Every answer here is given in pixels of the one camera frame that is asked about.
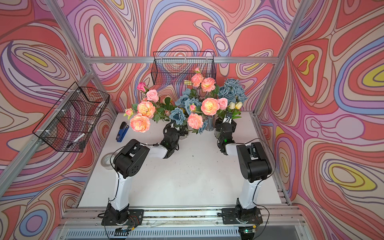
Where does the pink rose stem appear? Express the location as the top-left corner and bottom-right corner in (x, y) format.
(124, 101), (170, 133)
(137, 83), (166, 111)

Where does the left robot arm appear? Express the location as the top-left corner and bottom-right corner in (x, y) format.
(98, 121), (188, 228)

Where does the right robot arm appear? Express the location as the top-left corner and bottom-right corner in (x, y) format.
(215, 117), (272, 226)

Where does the ribbed glass vase with ribbon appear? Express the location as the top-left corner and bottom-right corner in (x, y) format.
(205, 116), (216, 132)

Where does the blue rose bouquet left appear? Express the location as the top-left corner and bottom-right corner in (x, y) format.
(169, 89), (208, 134)

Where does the blue rose bouquet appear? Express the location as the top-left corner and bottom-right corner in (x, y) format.
(218, 79), (248, 103)
(169, 89), (208, 134)

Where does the pink rose bunch right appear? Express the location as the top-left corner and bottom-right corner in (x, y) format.
(202, 98), (243, 123)

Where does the pink rose bunch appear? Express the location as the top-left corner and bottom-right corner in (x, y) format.
(202, 98), (243, 123)
(191, 68), (216, 93)

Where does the blue rose bouquet right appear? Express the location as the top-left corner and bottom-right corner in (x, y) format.
(218, 79), (248, 103)

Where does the pink rose bunch centre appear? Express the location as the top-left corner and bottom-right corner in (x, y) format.
(191, 68), (216, 93)

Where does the blue stapler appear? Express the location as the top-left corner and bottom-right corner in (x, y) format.
(116, 122), (130, 143)

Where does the yellow sponge in basket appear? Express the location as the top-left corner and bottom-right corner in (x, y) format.
(184, 80), (193, 86)

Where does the white tape roll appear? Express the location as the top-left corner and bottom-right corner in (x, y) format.
(101, 153), (116, 170)

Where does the black wire basket back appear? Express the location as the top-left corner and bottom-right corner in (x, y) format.
(151, 50), (217, 86)

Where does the black wire basket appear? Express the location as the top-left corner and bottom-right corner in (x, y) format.
(33, 83), (110, 153)
(151, 50), (217, 86)

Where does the black wire basket left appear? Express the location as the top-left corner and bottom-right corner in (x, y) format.
(33, 83), (110, 153)

